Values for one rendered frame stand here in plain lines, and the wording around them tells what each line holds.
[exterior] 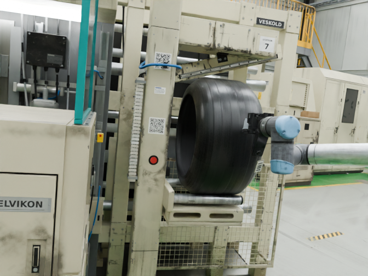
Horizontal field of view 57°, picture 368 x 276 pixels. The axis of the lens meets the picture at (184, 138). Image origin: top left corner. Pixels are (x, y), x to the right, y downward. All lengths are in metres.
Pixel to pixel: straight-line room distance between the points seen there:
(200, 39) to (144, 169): 0.76
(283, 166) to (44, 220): 0.73
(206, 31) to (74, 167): 1.24
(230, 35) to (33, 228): 1.42
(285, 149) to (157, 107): 0.65
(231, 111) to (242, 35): 0.62
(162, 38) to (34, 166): 0.91
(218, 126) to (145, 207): 0.52
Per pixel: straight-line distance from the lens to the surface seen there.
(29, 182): 0.86
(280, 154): 1.15
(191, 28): 1.87
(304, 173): 6.59
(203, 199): 1.59
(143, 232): 1.67
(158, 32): 1.57
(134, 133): 1.55
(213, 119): 1.42
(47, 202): 0.87
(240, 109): 1.48
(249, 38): 1.97
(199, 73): 1.99
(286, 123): 1.12
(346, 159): 1.21
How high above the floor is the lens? 1.35
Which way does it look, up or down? 7 degrees down
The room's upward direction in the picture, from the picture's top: 6 degrees clockwise
